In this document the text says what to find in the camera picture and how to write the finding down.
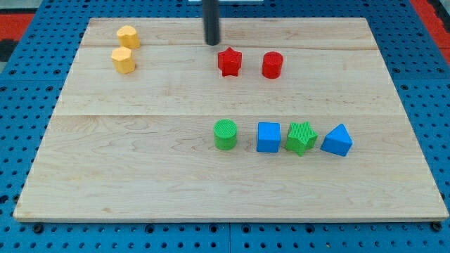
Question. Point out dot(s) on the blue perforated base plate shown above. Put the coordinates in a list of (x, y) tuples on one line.
[(33, 78)]

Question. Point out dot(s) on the yellow hexagon block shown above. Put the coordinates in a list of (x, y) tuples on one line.
[(123, 60)]

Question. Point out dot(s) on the green cylinder block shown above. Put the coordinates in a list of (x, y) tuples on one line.
[(225, 134)]

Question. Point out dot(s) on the green star block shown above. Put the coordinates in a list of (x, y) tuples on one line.
[(300, 138)]

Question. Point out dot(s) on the blue cube block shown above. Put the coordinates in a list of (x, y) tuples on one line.
[(268, 137)]

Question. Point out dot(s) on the red star block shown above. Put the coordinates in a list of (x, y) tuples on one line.
[(229, 62)]

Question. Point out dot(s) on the red cylinder block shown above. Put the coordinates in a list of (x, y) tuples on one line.
[(272, 65)]

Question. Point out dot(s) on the black cylindrical robot arm rod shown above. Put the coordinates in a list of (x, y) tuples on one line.
[(210, 17)]

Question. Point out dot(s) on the yellow heart block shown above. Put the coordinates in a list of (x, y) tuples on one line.
[(128, 37)]

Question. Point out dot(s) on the blue triangle block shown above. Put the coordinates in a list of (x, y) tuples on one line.
[(338, 141)]

